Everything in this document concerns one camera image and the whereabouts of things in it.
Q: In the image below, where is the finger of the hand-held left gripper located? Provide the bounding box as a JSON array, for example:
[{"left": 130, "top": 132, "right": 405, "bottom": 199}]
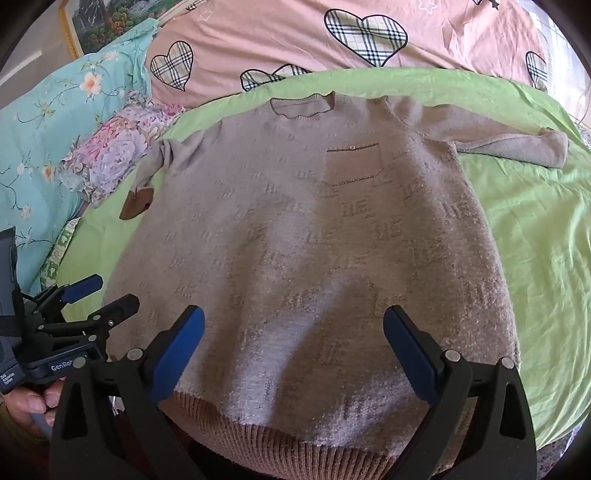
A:
[
  {"left": 39, "top": 294, "right": 140, "bottom": 361},
  {"left": 28, "top": 274, "right": 104, "bottom": 324}
]

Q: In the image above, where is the green bed sheet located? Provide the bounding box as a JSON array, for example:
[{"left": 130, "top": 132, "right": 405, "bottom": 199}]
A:
[{"left": 55, "top": 67, "right": 591, "bottom": 457}]

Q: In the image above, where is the purple floral pillow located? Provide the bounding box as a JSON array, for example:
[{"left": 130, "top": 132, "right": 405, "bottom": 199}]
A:
[{"left": 62, "top": 90, "right": 185, "bottom": 207}]

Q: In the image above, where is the beige knit sweater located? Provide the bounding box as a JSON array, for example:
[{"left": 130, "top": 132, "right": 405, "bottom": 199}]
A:
[{"left": 104, "top": 91, "right": 568, "bottom": 468}]

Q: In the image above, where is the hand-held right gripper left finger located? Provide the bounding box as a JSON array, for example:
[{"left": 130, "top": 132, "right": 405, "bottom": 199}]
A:
[{"left": 48, "top": 305, "right": 206, "bottom": 480}]

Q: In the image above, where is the teal floral quilt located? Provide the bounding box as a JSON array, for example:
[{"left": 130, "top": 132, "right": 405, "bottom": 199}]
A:
[{"left": 0, "top": 18, "right": 160, "bottom": 296}]

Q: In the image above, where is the person's left hand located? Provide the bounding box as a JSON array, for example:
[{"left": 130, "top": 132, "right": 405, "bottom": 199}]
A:
[{"left": 0, "top": 376, "right": 66, "bottom": 437}]

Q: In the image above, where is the framed landscape painting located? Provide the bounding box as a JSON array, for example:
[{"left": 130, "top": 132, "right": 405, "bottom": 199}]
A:
[{"left": 58, "top": 0, "right": 185, "bottom": 59}]

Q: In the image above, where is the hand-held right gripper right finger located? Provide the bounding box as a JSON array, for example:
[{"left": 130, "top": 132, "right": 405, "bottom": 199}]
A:
[{"left": 383, "top": 305, "right": 539, "bottom": 480}]

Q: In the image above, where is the pink heart print duvet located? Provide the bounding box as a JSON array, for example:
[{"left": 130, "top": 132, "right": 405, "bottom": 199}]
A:
[{"left": 147, "top": 0, "right": 551, "bottom": 110}]

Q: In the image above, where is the green floral cloth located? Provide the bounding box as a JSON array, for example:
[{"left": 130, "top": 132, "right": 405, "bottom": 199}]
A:
[{"left": 39, "top": 217, "right": 82, "bottom": 288}]

